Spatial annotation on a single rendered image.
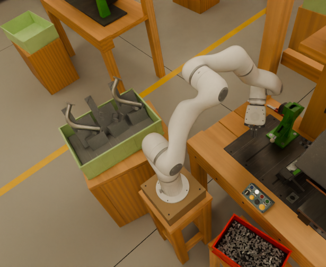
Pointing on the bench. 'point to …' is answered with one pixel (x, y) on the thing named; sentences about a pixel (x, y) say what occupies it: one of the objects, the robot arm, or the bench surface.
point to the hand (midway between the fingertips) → (253, 133)
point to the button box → (258, 197)
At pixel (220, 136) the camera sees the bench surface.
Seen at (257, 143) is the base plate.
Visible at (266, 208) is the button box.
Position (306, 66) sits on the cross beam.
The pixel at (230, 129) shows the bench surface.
